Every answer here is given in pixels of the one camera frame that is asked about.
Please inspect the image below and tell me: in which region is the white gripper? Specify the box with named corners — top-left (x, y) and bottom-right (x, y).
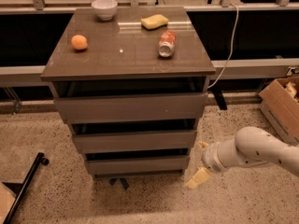
top-left (186, 141), bottom-right (225, 189)

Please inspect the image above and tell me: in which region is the grey bottom drawer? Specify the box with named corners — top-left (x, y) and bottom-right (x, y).
top-left (85, 156), bottom-right (190, 175)

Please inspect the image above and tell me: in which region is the grey drawer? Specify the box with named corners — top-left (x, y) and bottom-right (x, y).
top-left (72, 130), bottom-right (196, 153)
top-left (85, 156), bottom-right (190, 175)
top-left (54, 93), bottom-right (207, 124)

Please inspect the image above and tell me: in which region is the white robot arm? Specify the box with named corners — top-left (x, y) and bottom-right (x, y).
top-left (186, 127), bottom-right (299, 189)

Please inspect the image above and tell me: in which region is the grey drawer cabinet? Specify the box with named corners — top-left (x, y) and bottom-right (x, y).
top-left (41, 7), bottom-right (215, 164)

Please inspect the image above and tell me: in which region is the grey middle drawer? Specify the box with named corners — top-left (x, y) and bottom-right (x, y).
top-left (72, 130), bottom-right (196, 153)

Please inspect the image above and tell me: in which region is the grey top drawer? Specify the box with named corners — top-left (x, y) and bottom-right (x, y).
top-left (54, 93), bottom-right (207, 124)

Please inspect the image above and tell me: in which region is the blue tape cross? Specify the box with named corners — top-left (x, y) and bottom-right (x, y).
top-left (109, 177), bottom-right (129, 190)

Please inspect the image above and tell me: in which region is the cardboard box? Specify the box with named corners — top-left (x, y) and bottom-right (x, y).
top-left (259, 77), bottom-right (299, 145)

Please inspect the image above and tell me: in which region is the red soda can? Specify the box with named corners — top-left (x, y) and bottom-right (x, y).
top-left (158, 30), bottom-right (176, 58)

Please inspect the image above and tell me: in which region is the yellow sponge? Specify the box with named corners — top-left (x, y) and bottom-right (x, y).
top-left (141, 14), bottom-right (169, 30)

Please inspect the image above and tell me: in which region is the orange fruit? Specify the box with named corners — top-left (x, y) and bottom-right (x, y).
top-left (71, 35), bottom-right (88, 50)

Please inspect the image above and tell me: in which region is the white ceramic bowl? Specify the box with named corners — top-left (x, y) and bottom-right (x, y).
top-left (92, 0), bottom-right (118, 21)

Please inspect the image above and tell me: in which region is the white cable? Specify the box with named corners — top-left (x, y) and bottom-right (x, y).
top-left (206, 3), bottom-right (240, 90)

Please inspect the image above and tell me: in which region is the black metal frame leg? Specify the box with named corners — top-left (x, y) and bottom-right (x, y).
top-left (3, 152), bottom-right (50, 224)

